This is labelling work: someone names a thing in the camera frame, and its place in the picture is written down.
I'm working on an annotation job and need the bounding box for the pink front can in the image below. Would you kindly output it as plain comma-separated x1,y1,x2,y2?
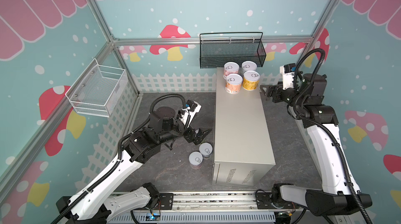
189,151,203,169

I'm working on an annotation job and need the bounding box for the yellow label can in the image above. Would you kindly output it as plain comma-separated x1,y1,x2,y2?
242,70,260,91

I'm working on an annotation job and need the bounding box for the blue label can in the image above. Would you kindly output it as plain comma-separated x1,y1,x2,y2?
240,61,258,75

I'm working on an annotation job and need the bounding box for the pink label can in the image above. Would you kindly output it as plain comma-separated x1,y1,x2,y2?
223,62,240,79

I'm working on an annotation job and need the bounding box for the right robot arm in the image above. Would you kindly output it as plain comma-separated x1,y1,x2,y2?
260,48,372,224

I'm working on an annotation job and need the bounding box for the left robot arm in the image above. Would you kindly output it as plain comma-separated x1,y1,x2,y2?
53,93,212,224

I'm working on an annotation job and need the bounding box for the beige metal cabinet counter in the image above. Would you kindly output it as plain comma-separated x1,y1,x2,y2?
212,68,276,187

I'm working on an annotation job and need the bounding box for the can beside cabinet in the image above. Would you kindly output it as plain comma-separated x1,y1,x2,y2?
199,143,213,159

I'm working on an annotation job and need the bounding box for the green circuit board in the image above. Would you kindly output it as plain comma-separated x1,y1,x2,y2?
145,213,161,221

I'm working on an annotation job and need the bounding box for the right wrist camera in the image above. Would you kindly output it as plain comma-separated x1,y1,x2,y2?
280,63,296,90

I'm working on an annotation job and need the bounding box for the black mesh wall basket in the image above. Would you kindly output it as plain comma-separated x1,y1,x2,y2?
199,32,266,68

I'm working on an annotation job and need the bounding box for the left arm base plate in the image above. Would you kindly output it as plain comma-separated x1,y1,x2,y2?
129,193,173,211

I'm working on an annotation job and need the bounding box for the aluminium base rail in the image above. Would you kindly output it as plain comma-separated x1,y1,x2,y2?
82,190,348,224

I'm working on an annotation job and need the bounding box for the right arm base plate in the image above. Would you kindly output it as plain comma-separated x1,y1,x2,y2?
255,190,299,211

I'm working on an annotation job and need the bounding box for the white wire wall basket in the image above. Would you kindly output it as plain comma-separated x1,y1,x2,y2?
65,59,128,117

